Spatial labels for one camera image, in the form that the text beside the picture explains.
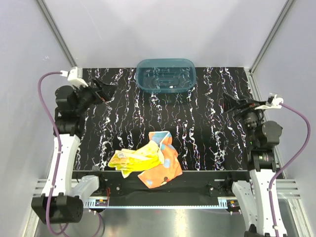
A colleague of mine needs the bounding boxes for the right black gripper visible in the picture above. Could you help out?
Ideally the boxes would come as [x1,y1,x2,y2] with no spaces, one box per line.
[222,93,267,146]

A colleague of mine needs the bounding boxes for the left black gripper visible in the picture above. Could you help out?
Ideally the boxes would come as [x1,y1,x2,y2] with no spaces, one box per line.
[73,77,117,115]

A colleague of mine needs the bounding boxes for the yellow patterned towel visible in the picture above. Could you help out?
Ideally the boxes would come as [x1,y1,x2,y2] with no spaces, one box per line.
[108,141,165,178]

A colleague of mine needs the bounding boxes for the orange dotted towel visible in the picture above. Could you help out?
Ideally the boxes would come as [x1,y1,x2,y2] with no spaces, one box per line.
[138,131,183,189]

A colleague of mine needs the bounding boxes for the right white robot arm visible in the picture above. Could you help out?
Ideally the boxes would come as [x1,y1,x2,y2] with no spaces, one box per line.
[223,93,288,237]

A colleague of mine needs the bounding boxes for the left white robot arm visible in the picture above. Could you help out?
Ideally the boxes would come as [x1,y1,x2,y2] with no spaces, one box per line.
[31,79,117,224]

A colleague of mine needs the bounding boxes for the teal plastic basin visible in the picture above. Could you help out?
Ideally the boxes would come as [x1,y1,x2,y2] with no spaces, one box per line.
[135,58,197,93]

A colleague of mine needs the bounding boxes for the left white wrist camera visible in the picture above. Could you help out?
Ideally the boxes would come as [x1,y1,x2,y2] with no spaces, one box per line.
[60,67,88,88]

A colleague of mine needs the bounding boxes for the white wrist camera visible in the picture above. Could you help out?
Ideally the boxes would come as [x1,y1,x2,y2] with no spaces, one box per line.
[254,93,284,111]
[60,67,88,88]

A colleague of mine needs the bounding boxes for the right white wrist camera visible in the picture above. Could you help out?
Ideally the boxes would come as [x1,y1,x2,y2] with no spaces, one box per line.
[254,93,284,111]

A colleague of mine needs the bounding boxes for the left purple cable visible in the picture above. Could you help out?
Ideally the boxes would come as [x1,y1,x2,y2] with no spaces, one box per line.
[37,71,106,237]

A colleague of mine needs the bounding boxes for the purple cable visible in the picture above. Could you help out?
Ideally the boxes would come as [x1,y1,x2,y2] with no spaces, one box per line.
[268,102,312,230]
[37,71,106,237]

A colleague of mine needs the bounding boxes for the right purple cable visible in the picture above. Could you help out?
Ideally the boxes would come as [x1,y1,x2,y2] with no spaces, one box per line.
[268,102,312,230]

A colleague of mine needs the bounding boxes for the aluminium front rail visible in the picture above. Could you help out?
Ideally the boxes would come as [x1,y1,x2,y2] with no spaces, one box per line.
[83,184,237,209]

